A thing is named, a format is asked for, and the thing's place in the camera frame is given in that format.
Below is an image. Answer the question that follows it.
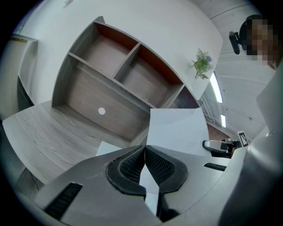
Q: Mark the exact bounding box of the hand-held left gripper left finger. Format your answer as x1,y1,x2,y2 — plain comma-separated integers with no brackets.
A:
33,145,161,226

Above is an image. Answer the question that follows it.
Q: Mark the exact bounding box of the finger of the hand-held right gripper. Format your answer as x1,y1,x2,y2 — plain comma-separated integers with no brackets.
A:
203,139,232,158

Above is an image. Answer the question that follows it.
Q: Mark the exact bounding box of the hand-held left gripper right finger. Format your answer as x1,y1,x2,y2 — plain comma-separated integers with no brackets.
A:
145,145,232,223

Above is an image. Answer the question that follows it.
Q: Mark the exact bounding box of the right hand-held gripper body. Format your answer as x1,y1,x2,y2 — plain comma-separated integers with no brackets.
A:
221,131,250,158

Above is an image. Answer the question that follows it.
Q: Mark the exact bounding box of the white A4 paper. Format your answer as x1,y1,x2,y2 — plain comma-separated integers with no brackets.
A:
139,107,211,200

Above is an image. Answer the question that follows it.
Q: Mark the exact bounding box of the white box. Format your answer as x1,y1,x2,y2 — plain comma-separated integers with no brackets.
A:
96,66,283,226

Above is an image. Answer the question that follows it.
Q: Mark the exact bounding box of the long ceiling light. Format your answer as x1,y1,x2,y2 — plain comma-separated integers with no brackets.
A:
209,71,224,104

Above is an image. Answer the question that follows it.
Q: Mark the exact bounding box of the grey wooden desk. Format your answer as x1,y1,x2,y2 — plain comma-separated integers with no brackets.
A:
1,100,151,187

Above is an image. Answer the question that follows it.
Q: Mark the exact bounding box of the green plant with purple flower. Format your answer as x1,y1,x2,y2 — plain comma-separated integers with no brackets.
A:
191,48,214,80

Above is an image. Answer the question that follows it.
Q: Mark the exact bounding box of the grey wooden shelf unit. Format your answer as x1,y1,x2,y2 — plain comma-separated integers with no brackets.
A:
51,15,201,146

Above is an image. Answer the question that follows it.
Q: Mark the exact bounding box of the person's head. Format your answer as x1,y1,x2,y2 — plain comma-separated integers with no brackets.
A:
240,14,280,68

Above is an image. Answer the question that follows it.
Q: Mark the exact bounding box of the black head camera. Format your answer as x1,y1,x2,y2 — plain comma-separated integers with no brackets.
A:
229,31,241,55

